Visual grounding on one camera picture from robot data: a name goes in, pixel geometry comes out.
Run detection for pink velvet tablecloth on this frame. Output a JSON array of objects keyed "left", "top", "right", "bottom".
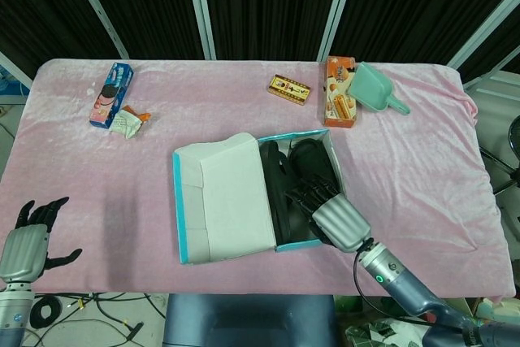
[{"left": 0, "top": 58, "right": 517, "bottom": 297}]

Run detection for small yellow patterned box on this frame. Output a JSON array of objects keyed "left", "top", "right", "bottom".
[{"left": 267, "top": 74, "right": 313, "bottom": 104}]

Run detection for mint green plastic scoop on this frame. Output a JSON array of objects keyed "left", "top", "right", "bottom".
[{"left": 347, "top": 61, "right": 411, "bottom": 115}]

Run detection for white partition post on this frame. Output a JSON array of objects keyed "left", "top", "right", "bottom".
[
  {"left": 63, "top": 0, "right": 131, "bottom": 59},
  {"left": 182, "top": 0, "right": 217, "bottom": 60},
  {"left": 315, "top": 0, "right": 361, "bottom": 62},
  {"left": 446, "top": 0, "right": 520, "bottom": 70},
  {"left": 0, "top": 52, "right": 33, "bottom": 88}
]

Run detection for blue cookie box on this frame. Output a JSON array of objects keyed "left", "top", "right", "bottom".
[{"left": 89, "top": 62, "right": 136, "bottom": 131}]

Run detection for black floor cable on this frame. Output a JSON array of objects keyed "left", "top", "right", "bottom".
[{"left": 91, "top": 293, "right": 145, "bottom": 342}]

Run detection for blue robot torso base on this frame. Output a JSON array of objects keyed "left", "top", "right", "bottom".
[{"left": 162, "top": 293, "right": 340, "bottom": 347}]

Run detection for black rubber slipper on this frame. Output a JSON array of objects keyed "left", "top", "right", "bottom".
[
  {"left": 287, "top": 139, "right": 340, "bottom": 242},
  {"left": 258, "top": 141, "right": 293, "bottom": 245}
]

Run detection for green white patterned bag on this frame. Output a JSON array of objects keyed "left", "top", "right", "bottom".
[{"left": 344, "top": 316, "right": 427, "bottom": 347}]

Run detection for small orange snack packet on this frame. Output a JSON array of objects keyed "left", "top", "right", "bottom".
[{"left": 121, "top": 105, "right": 153, "bottom": 125}]

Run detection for orange biscuit box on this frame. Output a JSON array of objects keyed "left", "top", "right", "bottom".
[{"left": 323, "top": 56, "right": 361, "bottom": 128}]

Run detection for teal cardboard shoe box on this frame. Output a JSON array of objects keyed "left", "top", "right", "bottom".
[{"left": 172, "top": 128, "right": 346, "bottom": 265}]

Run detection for black pleated curtain panel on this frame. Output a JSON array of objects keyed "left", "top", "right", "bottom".
[
  {"left": 332, "top": 0, "right": 520, "bottom": 66},
  {"left": 76, "top": 0, "right": 204, "bottom": 59},
  {"left": 201, "top": 0, "right": 346, "bottom": 62},
  {"left": 0, "top": 0, "right": 123, "bottom": 80}
]

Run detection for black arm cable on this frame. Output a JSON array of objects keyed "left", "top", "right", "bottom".
[{"left": 352, "top": 251, "right": 468, "bottom": 330}]

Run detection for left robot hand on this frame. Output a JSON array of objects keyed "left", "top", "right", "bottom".
[{"left": 0, "top": 197, "right": 82, "bottom": 283}]

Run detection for crumpled white snack wrapper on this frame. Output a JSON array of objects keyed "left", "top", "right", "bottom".
[{"left": 108, "top": 109, "right": 143, "bottom": 140}]

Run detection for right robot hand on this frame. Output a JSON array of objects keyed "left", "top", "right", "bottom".
[{"left": 284, "top": 175, "right": 375, "bottom": 254}]

